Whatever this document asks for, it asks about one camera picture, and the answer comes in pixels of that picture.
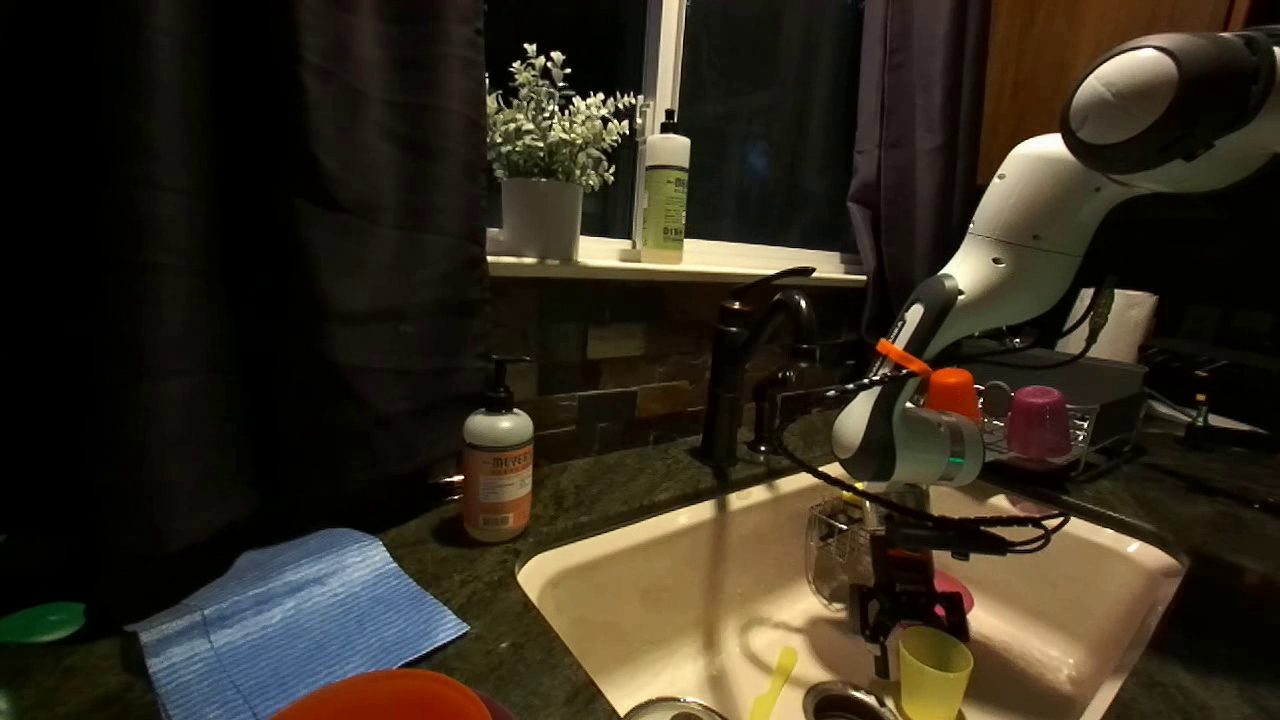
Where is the white paper towel roll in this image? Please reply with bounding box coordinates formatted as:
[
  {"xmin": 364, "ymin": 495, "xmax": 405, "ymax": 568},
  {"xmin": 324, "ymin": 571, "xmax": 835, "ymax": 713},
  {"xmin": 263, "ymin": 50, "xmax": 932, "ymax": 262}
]
[{"xmin": 1057, "ymin": 285, "xmax": 1163, "ymax": 368}]

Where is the narrow dark curtain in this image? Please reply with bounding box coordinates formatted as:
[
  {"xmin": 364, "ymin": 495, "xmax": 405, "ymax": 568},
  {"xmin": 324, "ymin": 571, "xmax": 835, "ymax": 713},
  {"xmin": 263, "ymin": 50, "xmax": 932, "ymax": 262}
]
[{"xmin": 845, "ymin": 0, "xmax": 993, "ymax": 354}]

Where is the yellow plastic utensil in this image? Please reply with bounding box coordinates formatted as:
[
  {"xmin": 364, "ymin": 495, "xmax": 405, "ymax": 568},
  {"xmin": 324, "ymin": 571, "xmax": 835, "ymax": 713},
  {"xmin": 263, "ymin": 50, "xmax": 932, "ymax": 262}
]
[{"xmin": 742, "ymin": 643, "xmax": 804, "ymax": 720}]

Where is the orange plastic cup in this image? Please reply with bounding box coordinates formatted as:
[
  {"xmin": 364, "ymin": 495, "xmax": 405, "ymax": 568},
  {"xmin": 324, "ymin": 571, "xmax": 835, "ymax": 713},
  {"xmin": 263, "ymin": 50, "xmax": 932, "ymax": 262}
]
[{"xmin": 920, "ymin": 366, "xmax": 988, "ymax": 422}]

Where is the potted plant white pot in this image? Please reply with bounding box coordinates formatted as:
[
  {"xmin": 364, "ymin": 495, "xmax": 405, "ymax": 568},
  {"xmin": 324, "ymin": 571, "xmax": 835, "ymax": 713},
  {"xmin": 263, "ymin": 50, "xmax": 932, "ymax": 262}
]
[{"xmin": 482, "ymin": 42, "xmax": 650, "ymax": 264}]

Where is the white sink basin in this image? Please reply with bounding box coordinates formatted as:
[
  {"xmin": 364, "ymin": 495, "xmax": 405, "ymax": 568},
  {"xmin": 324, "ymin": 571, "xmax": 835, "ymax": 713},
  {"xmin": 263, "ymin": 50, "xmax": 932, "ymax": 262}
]
[{"xmin": 513, "ymin": 447, "xmax": 1187, "ymax": 720}]

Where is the yellow plastic cup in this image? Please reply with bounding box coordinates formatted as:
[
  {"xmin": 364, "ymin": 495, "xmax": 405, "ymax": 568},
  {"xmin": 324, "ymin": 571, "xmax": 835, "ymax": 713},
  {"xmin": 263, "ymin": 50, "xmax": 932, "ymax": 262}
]
[{"xmin": 890, "ymin": 621, "xmax": 979, "ymax": 720}]

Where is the glass pot lid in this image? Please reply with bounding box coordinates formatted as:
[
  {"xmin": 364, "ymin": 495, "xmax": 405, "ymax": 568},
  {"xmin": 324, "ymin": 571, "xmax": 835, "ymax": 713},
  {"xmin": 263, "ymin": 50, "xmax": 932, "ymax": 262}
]
[{"xmin": 620, "ymin": 692, "xmax": 733, "ymax": 720}]

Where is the metal sink drain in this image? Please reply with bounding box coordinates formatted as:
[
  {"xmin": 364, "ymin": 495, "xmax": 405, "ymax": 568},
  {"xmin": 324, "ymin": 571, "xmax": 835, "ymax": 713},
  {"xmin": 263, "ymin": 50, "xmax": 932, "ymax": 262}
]
[{"xmin": 801, "ymin": 677, "xmax": 894, "ymax": 720}]

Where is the magenta plastic cup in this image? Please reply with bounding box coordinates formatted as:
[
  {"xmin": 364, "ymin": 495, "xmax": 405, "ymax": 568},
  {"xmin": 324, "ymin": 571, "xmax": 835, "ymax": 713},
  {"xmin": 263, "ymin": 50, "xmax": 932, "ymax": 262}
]
[{"xmin": 1000, "ymin": 379, "xmax": 1080, "ymax": 467}]

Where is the wire sponge caddy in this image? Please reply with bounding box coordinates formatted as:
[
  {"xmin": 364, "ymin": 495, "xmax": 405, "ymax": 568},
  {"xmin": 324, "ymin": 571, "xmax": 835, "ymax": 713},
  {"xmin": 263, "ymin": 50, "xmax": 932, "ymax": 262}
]
[{"xmin": 801, "ymin": 495, "xmax": 884, "ymax": 614}]

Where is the red plate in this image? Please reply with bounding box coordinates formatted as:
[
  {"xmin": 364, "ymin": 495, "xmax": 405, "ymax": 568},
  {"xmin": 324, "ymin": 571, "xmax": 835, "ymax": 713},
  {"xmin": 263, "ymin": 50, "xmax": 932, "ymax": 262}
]
[{"xmin": 273, "ymin": 665, "xmax": 502, "ymax": 720}]

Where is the brown wooden cabinet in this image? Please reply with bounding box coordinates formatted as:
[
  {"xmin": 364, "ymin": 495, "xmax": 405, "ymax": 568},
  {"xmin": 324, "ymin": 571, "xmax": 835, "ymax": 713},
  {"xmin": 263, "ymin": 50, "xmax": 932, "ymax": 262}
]
[{"xmin": 977, "ymin": 0, "xmax": 1252, "ymax": 184}]

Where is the green dish soap bottle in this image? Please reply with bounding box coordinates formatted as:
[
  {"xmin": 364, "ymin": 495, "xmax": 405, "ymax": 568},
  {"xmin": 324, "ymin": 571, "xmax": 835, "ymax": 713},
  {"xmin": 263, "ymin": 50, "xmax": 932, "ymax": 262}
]
[{"xmin": 631, "ymin": 104, "xmax": 695, "ymax": 267}]

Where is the metal wire drying rack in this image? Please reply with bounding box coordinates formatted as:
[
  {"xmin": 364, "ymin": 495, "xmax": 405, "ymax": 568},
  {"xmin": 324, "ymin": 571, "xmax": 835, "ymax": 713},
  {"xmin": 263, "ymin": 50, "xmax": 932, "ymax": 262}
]
[{"xmin": 977, "ymin": 348, "xmax": 1152, "ymax": 482}]

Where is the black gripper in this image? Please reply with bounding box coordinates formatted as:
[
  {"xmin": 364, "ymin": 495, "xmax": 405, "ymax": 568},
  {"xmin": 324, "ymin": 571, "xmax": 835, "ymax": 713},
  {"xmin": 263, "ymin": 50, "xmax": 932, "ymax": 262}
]
[{"xmin": 852, "ymin": 514, "xmax": 977, "ymax": 685}]

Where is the blue dish cloth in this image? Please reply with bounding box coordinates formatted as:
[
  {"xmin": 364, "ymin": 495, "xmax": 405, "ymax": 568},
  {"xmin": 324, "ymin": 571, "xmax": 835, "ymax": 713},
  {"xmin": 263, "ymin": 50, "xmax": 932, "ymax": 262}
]
[{"xmin": 129, "ymin": 524, "xmax": 476, "ymax": 720}]

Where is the green plastic lid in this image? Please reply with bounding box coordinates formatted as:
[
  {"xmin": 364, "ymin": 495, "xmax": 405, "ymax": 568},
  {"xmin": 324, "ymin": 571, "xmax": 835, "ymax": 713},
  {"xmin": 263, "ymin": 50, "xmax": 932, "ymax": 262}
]
[{"xmin": 0, "ymin": 596, "xmax": 93, "ymax": 653}]

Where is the white window sill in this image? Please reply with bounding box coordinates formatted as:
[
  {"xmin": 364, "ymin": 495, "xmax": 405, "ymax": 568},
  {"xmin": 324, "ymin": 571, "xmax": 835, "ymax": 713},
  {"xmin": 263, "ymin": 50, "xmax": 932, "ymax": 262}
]
[{"xmin": 483, "ymin": 229, "xmax": 872, "ymax": 294}]

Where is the dark bronze faucet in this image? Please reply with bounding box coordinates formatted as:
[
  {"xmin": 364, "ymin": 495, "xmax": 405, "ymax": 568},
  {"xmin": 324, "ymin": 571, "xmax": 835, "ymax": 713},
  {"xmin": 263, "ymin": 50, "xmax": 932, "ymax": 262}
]
[{"xmin": 699, "ymin": 264, "xmax": 821, "ymax": 488}]

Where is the wide dark curtain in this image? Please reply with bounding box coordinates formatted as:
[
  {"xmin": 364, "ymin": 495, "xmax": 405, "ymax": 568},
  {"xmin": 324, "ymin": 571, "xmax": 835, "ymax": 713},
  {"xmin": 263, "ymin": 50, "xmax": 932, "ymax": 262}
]
[{"xmin": 0, "ymin": 0, "xmax": 494, "ymax": 614}]

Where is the soap dispenser orange label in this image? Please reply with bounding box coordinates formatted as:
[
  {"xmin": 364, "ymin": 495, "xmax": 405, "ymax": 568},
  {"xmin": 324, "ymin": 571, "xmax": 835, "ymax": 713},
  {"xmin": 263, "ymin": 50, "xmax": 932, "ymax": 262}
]
[{"xmin": 456, "ymin": 354, "xmax": 541, "ymax": 547}]

